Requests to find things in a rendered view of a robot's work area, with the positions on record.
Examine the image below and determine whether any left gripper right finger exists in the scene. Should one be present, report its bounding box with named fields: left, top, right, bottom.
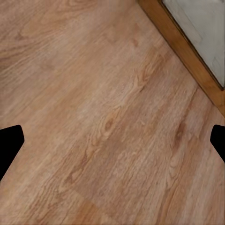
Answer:
left=210, top=124, right=225, bottom=162

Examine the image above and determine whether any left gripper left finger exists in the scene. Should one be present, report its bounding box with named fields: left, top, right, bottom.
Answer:
left=0, top=125, right=24, bottom=180

